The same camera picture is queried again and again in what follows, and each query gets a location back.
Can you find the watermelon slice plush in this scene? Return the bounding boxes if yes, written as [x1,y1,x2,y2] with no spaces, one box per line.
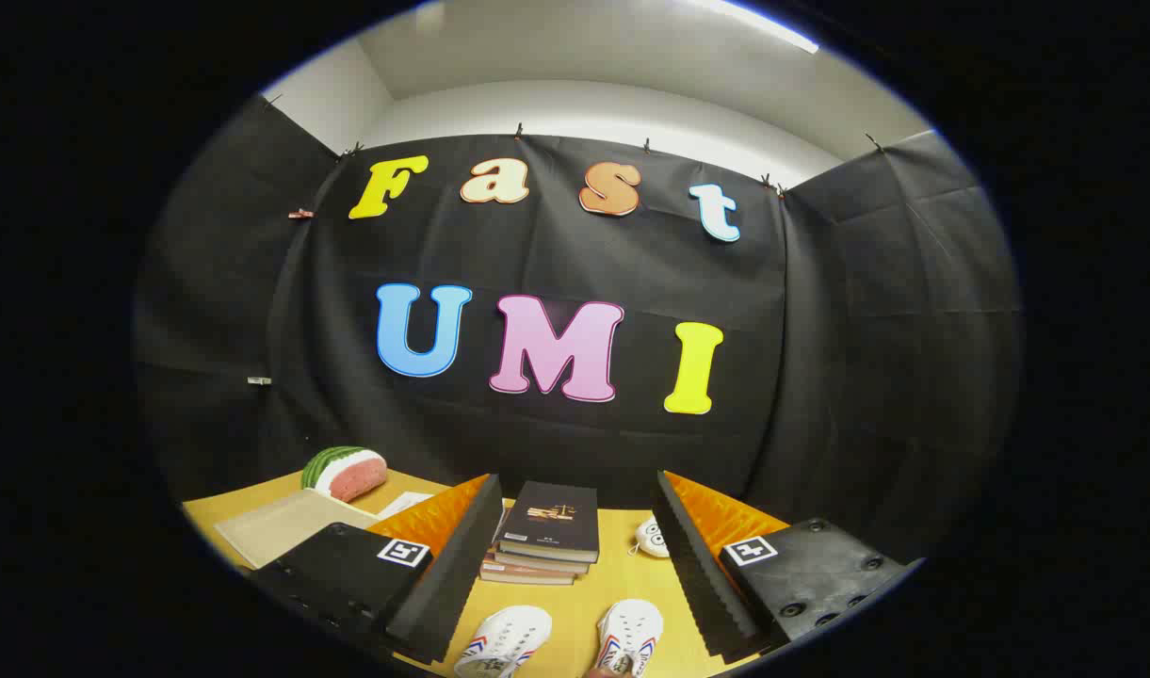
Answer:
[300,446,389,503]

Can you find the white plush toy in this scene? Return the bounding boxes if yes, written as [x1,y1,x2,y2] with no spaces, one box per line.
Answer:
[634,516,672,558]

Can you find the black cover book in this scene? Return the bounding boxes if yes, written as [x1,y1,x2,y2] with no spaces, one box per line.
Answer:
[496,481,601,564]

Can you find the black backdrop cloth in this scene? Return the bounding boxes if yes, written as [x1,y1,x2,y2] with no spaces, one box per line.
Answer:
[132,94,1023,566]

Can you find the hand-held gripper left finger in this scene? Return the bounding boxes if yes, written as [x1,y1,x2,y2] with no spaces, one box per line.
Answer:
[251,474,505,666]

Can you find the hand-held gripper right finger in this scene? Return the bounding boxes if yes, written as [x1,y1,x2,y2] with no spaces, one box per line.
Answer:
[652,470,919,660]

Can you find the beige fabric storage box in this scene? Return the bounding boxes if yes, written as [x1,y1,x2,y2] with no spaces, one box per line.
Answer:
[215,490,378,569]

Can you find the reddish cover book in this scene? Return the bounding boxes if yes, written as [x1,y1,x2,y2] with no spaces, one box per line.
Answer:
[480,561,575,587]

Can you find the brown spine book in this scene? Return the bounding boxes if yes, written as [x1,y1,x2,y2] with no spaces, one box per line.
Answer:
[492,549,591,575]

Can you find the white canvas shoe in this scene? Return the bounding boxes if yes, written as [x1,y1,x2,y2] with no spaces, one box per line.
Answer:
[454,605,554,678]
[593,599,665,678]

